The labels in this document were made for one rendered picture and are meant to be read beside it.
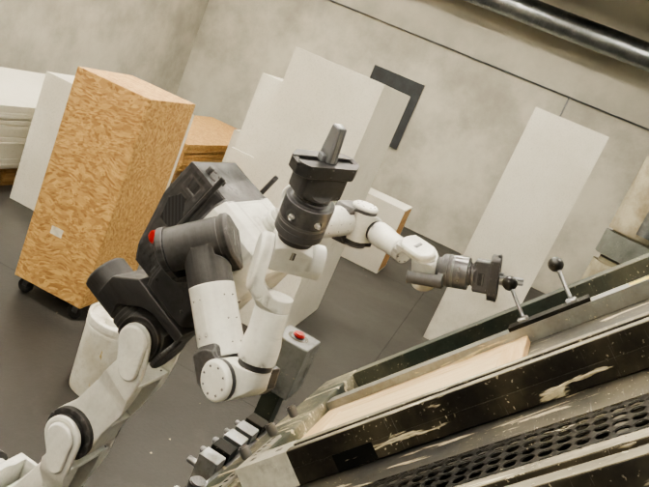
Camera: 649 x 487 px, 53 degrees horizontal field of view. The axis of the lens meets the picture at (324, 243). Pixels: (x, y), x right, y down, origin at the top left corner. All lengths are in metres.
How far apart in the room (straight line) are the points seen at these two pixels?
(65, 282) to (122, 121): 0.91
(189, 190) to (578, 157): 4.19
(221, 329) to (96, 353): 1.81
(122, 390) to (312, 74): 2.75
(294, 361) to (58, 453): 0.69
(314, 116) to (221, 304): 2.87
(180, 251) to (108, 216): 2.19
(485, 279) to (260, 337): 0.75
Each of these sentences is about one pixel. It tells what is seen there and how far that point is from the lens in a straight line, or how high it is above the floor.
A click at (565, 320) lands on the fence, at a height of 1.40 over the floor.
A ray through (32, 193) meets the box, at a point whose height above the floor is 0.11.
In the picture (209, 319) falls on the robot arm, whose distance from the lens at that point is 1.26.
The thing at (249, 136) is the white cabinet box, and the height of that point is 0.87.
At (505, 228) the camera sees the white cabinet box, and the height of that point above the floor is 1.11.
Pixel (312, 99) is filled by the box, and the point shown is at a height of 1.51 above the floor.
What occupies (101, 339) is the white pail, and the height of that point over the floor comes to 0.31.
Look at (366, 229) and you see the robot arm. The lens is 1.90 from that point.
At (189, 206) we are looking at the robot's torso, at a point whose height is 1.33.
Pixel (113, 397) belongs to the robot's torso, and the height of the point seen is 0.78.
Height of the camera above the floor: 1.72
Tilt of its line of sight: 14 degrees down
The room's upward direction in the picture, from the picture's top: 23 degrees clockwise
